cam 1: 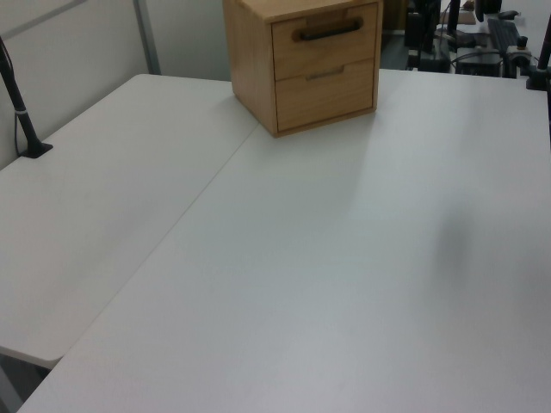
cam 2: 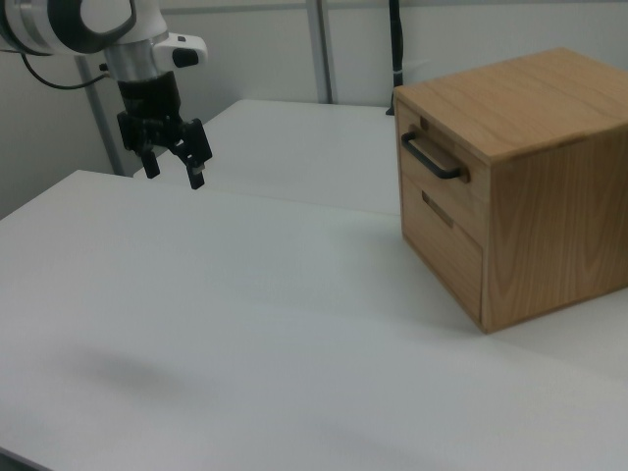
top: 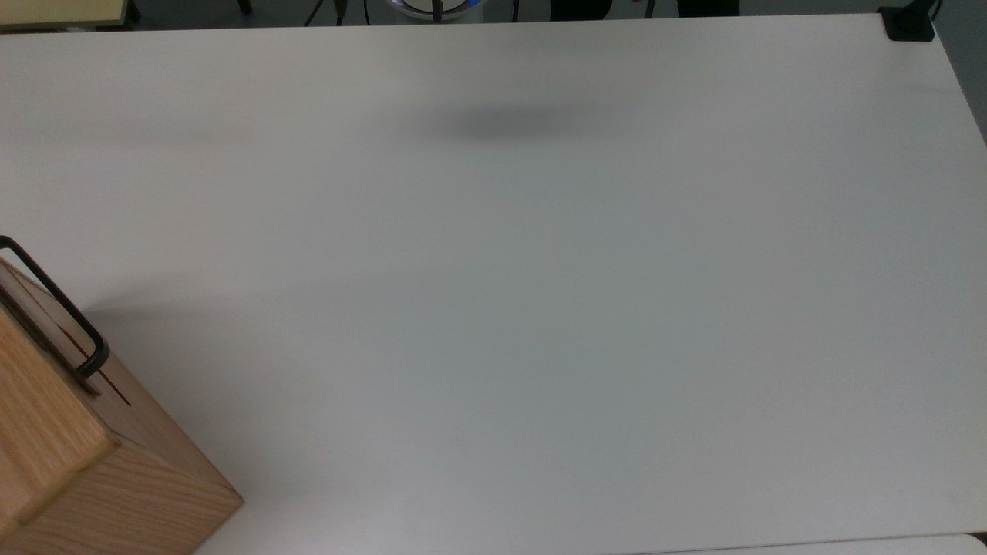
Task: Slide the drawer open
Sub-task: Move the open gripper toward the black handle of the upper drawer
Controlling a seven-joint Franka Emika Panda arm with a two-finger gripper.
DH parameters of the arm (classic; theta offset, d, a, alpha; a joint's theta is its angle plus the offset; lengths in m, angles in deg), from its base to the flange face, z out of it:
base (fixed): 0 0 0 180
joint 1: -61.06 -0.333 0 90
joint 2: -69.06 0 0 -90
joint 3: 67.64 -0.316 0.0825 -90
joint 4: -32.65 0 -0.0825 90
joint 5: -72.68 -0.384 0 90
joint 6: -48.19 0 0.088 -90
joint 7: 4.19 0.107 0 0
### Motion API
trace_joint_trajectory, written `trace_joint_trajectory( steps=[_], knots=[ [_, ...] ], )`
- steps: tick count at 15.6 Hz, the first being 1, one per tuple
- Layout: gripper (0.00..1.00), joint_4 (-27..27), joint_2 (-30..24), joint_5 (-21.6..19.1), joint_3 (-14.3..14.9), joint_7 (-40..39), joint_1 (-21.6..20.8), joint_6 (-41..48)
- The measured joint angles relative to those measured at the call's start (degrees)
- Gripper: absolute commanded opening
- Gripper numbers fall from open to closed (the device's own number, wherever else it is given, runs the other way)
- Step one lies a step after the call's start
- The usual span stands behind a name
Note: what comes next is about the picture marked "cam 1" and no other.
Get grey emergency stop button box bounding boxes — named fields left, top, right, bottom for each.
left=506, top=35, right=534, bottom=66

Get wooden drawer with cutout grip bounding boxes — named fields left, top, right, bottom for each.
left=274, top=58, right=376, bottom=131

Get black monitor stand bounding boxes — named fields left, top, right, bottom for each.
left=445, top=0, right=464, bottom=38

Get wooden two-drawer cabinet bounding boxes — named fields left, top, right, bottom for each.
left=222, top=0, right=381, bottom=139

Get black camera stand pole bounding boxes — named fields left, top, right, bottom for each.
left=0, top=35, right=55, bottom=161

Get wooden drawer with black handle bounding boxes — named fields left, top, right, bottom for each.
left=270, top=3, right=380, bottom=82

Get black clamp stand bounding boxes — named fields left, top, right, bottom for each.
left=525, top=16, right=551, bottom=92

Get grey metal partition post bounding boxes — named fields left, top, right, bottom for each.
left=133, top=0, right=163, bottom=77

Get black metal drawer handle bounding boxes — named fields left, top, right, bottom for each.
left=291, top=18, right=362, bottom=45

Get black rectangular box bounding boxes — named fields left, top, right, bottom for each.
left=406, top=11, right=426, bottom=47

